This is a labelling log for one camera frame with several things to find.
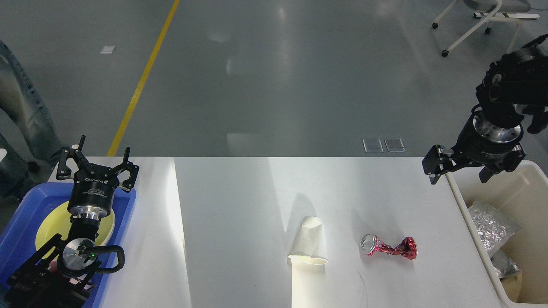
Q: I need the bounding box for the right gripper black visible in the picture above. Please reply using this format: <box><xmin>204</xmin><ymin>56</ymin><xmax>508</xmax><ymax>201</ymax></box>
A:
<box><xmin>422</xmin><ymin>113</ymin><xmax>526</xmax><ymax>185</ymax></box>

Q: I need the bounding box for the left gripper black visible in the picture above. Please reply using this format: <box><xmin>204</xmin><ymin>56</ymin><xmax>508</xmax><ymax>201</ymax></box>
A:
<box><xmin>56</xmin><ymin>135</ymin><xmax>140</xmax><ymax>221</ymax></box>

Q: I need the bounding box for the yellow plastic plate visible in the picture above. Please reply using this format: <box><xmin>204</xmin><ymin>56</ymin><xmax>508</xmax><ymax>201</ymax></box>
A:
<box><xmin>35</xmin><ymin>201</ymin><xmax>110</xmax><ymax>250</ymax></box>

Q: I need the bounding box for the pink mug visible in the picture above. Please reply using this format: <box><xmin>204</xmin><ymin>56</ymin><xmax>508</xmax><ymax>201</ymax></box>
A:
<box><xmin>48</xmin><ymin>260</ymin><xmax>59</xmax><ymax>274</ymax></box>

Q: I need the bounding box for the foil tray with paper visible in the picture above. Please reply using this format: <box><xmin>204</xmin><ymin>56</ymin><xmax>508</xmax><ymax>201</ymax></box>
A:
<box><xmin>491</xmin><ymin>249</ymin><xmax>521</xmax><ymax>279</ymax></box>

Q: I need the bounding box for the brown paper bag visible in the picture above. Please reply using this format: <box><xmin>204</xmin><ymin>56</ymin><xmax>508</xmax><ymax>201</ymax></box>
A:
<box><xmin>500</xmin><ymin>270</ymin><xmax>523</xmax><ymax>302</ymax></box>

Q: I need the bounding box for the white paper cup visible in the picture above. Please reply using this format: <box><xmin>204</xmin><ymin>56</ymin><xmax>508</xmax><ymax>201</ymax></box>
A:
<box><xmin>288</xmin><ymin>216</ymin><xmax>328</xmax><ymax>265</ymax></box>

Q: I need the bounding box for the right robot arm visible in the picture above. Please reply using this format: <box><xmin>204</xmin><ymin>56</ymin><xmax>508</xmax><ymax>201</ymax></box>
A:
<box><xmin>422</xmin><ymin>34</ymin><xmax>548</xmax><ymax>185</ymax></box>

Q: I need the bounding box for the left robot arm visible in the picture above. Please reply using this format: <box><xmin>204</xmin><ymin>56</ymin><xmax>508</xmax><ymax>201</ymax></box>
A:
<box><xmin>5</xmin><ymin>135</ymin><xmax>140</xmax><ymax>308</ymax></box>

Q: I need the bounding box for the white plastic bin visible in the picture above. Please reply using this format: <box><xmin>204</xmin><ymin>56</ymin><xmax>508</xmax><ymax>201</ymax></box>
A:
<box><xmin>442</xmin><ymin>160</ymin><xmax>548</xmax><ymax>308</ymax></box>

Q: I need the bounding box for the person in grey trousers sneakers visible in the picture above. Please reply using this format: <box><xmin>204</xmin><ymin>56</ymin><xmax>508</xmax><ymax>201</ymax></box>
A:
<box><xmin>0</xmin><ymin>41</ymin><xmax>67</xmax><ymax>199</ymax></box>

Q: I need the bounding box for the right floor outlet plate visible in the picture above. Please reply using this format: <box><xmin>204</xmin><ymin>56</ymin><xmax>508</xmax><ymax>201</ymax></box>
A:
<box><xmin>384</xmin><ymin>138</ymin><xmax>406</xmax><ymax>153</ymax></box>

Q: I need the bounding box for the floor outlet plate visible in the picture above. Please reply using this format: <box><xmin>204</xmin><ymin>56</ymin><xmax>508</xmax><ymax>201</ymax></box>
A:
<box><xmin>384</xmin><ymin>138</ymin><xmax>406</xmax><ymax>153</ymax></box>
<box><xmin>362</xmin><ymin>139</ymin><xmax>385</xmax><ymax>154</ymax></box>

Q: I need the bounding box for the blue plastic tray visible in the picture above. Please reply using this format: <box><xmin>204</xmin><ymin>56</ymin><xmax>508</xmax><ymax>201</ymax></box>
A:
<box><xmin>0</xmin><ymin>183</ymin><xmax>136</xmax><ymax>288</ymax></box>

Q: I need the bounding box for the left floor outlet plate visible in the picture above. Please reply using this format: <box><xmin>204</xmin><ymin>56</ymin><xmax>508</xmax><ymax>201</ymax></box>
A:
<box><xmin>362</xmin><ymin>139</ymin><xmax>385</xmax><ymax>154</ymax></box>

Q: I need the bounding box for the crushed red soda can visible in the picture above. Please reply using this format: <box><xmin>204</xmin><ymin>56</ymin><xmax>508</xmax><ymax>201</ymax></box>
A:
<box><xmin>360</xmin><ymin>234</ymin><xmax>418</xmax><ymax>261</ymax></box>

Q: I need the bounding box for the white rolling chair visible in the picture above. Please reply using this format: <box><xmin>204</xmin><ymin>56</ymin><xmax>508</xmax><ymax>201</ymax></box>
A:
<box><xmin>441</xmin><ymin>0</ymin><xmax>540</xmax><ymax>58</ymax></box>

